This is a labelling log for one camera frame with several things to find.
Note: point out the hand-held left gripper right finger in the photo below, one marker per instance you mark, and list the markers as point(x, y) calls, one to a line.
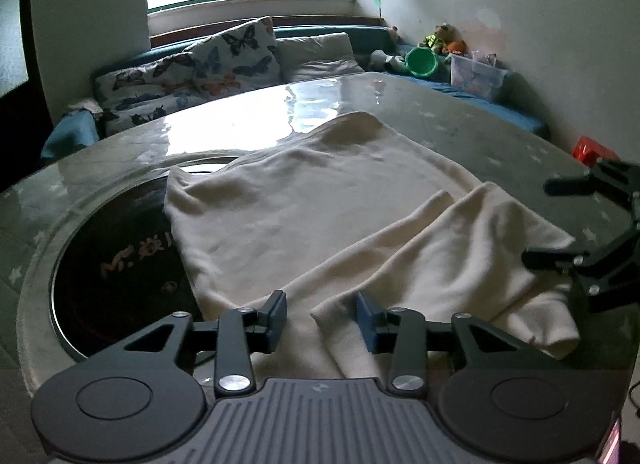
point(367, 324)

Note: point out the teal sofa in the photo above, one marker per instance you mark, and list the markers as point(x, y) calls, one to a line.
point(365, 35)

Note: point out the plain beige pillow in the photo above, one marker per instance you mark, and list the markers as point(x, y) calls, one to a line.
point(320, 56)

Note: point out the green plastic bucket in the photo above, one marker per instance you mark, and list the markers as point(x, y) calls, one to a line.
point(422, 61)

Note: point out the round black induction cooktop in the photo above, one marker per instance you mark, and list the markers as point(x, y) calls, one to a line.
point(115, 294)

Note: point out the small pale towel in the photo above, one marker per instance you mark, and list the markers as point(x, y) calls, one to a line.
point(85, 106)

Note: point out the dark wooden door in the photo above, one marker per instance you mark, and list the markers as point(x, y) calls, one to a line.
point(12, 34)

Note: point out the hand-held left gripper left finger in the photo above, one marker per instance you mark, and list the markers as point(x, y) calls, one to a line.
point(274, 321)

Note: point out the clear plastic storage box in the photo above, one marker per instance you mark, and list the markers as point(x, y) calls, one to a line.
point(477, 79)

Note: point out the red plastic object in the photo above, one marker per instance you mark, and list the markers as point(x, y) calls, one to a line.
point(595, 150)

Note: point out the cream cloth garment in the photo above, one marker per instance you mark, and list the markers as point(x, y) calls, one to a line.
point(310, 204)

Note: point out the plush bear toy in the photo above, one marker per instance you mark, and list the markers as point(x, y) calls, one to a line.
point(442, 39)

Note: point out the grey plush toy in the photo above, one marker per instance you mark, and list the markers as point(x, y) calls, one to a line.
point(385, 60)

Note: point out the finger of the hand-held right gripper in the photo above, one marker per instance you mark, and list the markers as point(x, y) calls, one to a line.
point(547, 259)
point(565, 186)

